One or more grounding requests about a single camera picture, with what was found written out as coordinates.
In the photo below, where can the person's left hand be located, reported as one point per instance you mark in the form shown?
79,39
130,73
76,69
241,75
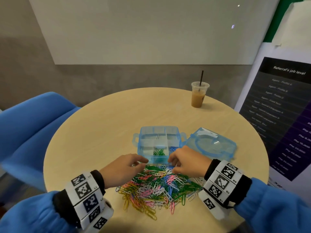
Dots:
121,169

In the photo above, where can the person's right hand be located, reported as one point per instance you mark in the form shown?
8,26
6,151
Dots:
192,162

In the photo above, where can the bunch of green paper clips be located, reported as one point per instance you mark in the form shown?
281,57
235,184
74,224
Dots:
159,152

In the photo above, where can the pile of coloured paper clips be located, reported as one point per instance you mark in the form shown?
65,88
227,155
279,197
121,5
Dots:
155,189

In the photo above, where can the blue compartment organizer box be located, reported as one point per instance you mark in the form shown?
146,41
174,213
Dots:
150,136

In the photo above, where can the person's left forearm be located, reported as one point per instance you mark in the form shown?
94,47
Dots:
29,213

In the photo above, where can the blue transparent box lid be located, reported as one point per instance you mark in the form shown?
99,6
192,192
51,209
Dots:
214,143

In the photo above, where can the right wrist marker band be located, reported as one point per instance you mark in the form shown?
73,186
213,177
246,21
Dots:
223,182

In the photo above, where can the wrist marker band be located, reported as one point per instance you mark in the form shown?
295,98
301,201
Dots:
83,190
223,182

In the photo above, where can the left wrist marker band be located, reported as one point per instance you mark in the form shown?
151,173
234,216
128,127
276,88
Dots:
83,190

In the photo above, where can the round wooden table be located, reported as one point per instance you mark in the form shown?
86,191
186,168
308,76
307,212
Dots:
107,123

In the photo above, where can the iced coffee plastic cup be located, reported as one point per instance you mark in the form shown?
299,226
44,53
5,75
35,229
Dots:
198,98

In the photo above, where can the black drinking straw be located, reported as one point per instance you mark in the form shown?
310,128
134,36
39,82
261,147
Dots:
201,77

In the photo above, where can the blue upholstered chair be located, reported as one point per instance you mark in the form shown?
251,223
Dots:
29,133

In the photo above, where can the standing poster banner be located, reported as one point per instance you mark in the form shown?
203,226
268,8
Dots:
282,118

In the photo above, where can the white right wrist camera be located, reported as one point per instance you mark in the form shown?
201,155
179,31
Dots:
210,207

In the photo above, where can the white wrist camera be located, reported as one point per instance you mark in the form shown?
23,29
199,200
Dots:
99,220
210,207

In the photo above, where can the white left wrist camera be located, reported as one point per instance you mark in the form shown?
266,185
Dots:
99,220

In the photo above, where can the white wall board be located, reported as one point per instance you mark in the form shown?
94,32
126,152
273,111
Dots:
155,26

